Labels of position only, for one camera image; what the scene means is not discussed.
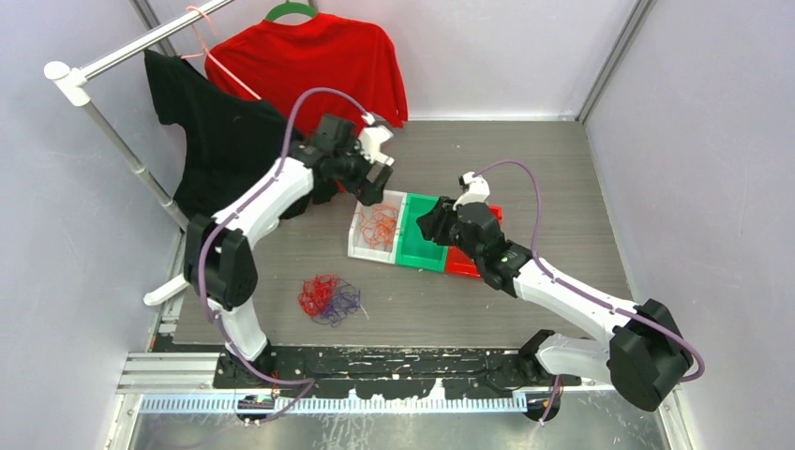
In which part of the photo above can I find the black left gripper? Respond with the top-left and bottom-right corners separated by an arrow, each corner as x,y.
333,135 -> 391,205

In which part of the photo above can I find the orange cable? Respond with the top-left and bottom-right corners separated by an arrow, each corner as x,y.
354,202 -> 402,251

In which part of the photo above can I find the cable pile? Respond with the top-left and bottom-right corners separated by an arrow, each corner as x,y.
296,275 -> 364,328

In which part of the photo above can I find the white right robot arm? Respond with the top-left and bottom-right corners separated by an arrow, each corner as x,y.
416,197 -> 702,412

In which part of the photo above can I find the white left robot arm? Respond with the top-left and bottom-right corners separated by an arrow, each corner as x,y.
184,114 -> 394,387

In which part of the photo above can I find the green plastic bin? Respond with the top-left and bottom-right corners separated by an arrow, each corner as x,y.
396,193 -> 448,272

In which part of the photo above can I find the red plastic bin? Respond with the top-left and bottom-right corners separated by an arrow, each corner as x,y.
444,204 -> 503,278

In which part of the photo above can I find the white plastic bin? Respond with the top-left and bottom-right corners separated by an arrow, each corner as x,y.
347,190 -> 408,264

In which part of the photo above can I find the red t-shirt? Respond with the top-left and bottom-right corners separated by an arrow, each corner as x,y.
204,13 -> 409,135

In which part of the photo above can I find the black t-shirt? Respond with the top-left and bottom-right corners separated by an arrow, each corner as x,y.
143,49 -> 339,221

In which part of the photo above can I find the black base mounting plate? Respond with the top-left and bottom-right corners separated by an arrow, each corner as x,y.
213,346 -> 583,402

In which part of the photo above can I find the green clothes hanger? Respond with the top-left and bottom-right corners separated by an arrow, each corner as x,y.
264,1 -> 319,22

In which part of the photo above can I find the pink clothes hanger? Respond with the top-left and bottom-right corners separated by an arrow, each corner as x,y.
181,6 -> 262,100

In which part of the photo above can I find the metal clothes rack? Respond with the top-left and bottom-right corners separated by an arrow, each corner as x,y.
43,0 -> 397,308

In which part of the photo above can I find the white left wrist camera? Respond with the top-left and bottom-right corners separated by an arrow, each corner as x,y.
358,112 -> 394,167

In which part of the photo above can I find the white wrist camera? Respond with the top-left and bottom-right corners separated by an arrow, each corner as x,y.
453,172 -> 490,210
358,112 -> 394,167

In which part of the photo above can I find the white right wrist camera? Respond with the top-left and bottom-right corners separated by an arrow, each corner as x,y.
453,172 -> 490,210

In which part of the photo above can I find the white slotted cable duct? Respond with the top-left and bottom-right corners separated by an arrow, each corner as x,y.
138,393 -> 527,415

